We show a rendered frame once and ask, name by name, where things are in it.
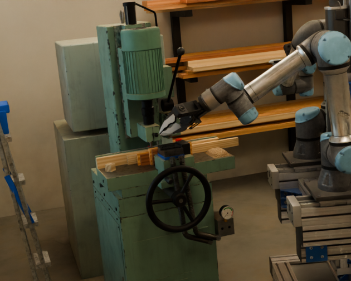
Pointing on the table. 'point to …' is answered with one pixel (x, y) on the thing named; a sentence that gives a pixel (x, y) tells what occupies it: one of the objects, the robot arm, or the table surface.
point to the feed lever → (166, 105)
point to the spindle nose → (147, 112)
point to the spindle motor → (142, 63)
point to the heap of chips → (217, 153)
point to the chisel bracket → (145, 131)
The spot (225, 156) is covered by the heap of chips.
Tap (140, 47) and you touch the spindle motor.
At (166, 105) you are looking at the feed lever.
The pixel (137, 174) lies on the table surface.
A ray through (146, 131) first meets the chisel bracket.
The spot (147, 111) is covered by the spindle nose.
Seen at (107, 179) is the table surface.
